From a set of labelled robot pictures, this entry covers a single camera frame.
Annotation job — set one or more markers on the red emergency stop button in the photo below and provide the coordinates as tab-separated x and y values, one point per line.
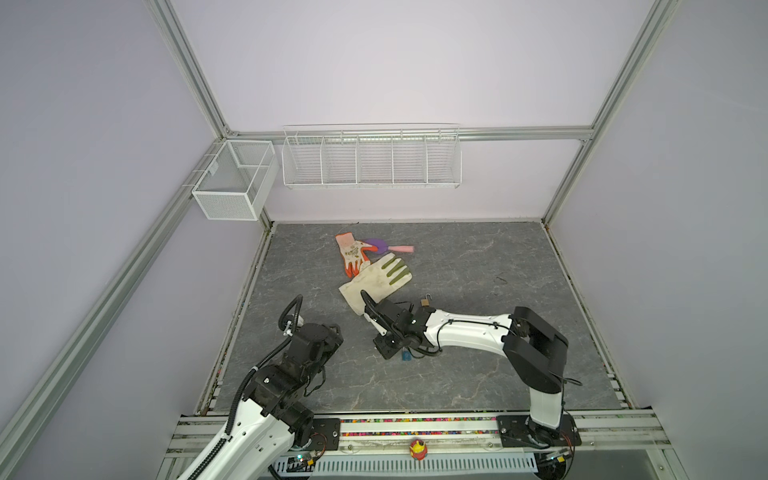
418	449

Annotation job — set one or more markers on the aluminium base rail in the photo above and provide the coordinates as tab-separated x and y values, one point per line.
462	443

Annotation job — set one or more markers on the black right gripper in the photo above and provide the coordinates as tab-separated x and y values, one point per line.
383	349

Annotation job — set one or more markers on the small white mesh basket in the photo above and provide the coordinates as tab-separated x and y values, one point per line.
235	184

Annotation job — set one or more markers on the cream green work glove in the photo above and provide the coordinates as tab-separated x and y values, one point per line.
381	279

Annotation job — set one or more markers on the long white wire basket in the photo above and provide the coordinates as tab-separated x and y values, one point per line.
372	156

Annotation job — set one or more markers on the purple trowel pink handle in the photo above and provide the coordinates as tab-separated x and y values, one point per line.
380	246

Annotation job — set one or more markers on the red white work glove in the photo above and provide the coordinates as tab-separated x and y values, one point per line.
354	253

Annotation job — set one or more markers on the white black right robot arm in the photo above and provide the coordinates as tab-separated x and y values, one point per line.
536	350

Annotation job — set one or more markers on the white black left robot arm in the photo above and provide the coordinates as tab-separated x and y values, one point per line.
266	418

